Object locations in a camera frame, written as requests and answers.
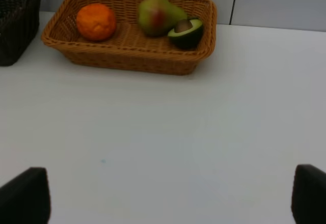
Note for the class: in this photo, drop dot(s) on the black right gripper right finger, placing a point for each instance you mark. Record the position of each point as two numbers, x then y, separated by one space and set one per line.
308 195

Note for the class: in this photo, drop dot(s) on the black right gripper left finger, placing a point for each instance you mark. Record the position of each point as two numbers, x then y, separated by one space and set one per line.
26 198

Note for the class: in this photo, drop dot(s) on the orange tangerine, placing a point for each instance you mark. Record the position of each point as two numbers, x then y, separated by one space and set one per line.
96 22

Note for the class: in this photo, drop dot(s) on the halved avocado with pit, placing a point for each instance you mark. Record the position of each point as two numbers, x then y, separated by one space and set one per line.
187 33

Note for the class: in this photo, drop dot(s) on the green pear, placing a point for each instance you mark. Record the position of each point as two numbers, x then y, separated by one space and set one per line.
157 17

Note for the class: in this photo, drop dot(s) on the orange wicker basket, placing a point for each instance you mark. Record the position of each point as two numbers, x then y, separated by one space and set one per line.
129 48

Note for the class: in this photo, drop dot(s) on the dark brown wicker basket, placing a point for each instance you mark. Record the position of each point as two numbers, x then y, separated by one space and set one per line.
19 26

